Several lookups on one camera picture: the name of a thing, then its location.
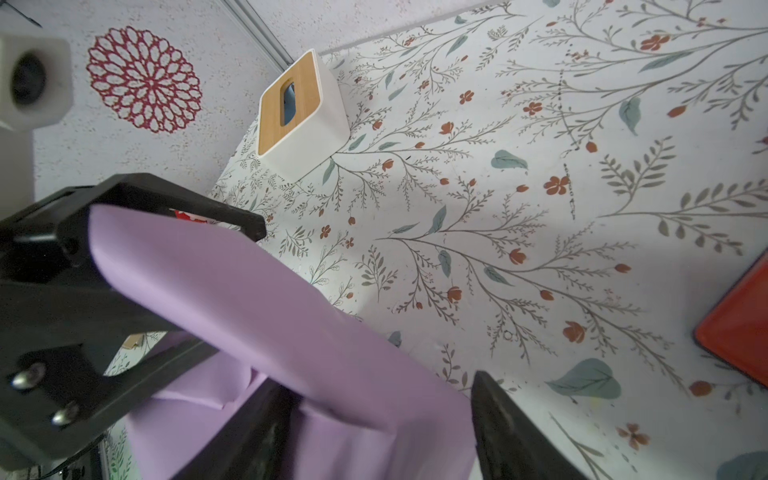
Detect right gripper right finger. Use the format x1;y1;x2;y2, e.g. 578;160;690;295
470;370;585;480

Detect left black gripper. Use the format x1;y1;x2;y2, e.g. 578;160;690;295
1;173;267;471

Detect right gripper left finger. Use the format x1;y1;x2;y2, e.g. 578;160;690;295
175;379;297;480

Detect pink wrapping paper sheet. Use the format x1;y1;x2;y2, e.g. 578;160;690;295
88;205;476;479

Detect white box with wooden lid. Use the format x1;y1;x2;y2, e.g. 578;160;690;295
256;49;351;183

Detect pink plush toy red dress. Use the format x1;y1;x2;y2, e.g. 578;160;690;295
173;210;210;224

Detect red tape dispenser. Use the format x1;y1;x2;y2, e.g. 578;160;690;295
693;254;767;386

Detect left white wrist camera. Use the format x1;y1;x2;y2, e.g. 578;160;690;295
1;30;73;219

